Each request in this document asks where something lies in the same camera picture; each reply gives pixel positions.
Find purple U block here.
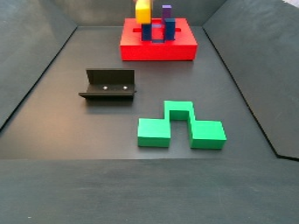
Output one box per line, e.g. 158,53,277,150
152,4,172,28

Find green stepped block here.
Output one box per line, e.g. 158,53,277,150
136,101,226,150

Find dark blue U block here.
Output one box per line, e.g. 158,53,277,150
141,18,174,43

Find yellow long block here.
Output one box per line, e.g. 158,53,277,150
134,0,152,24

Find red base board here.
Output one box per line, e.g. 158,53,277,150
118,18,197,61

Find black angle bracket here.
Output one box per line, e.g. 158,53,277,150
78,68,136,100

